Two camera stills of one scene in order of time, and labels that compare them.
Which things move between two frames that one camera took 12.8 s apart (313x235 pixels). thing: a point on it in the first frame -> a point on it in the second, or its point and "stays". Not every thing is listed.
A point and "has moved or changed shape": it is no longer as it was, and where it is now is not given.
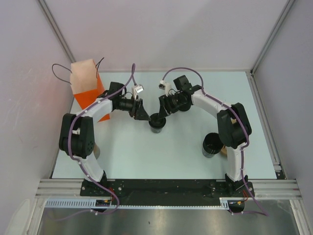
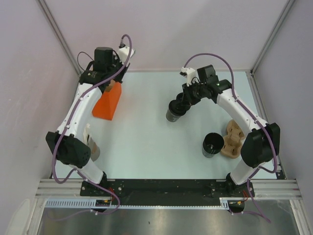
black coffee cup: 212,144 stays
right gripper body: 172,101 -> 195,92
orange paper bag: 86,83 has moved or changed shape
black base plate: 166,192 stays
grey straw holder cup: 96,151 stays
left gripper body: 134,111 -> 117,65
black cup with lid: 156,123 has moved or changed shape
